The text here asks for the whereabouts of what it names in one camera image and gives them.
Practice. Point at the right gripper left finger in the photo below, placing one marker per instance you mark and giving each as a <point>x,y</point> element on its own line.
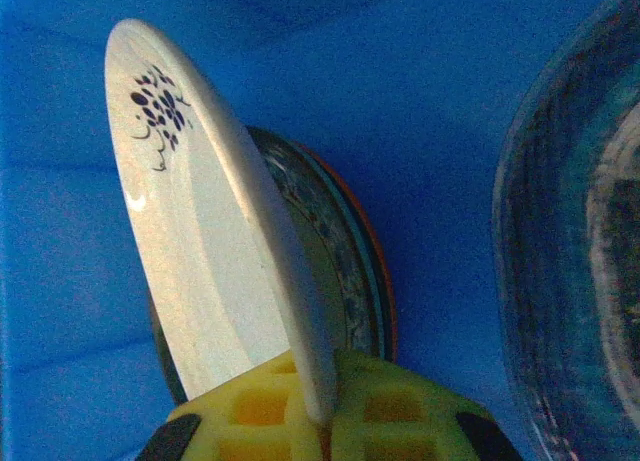
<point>235,421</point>

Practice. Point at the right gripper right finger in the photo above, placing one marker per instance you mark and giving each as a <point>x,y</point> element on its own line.
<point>400,421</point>

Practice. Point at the orange plate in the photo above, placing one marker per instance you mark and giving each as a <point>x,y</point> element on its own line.
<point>393,316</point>

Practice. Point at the white plate with blue flowers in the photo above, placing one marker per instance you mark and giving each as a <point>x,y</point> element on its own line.
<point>200,231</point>

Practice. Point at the blue patterned ceramic plate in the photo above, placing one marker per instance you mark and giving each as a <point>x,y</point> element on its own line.
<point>325,241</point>

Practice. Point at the transparent grey plate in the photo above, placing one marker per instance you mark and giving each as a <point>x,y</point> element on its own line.
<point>525,231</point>

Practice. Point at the blue plastic bin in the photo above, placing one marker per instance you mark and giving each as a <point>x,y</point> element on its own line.
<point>350,56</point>

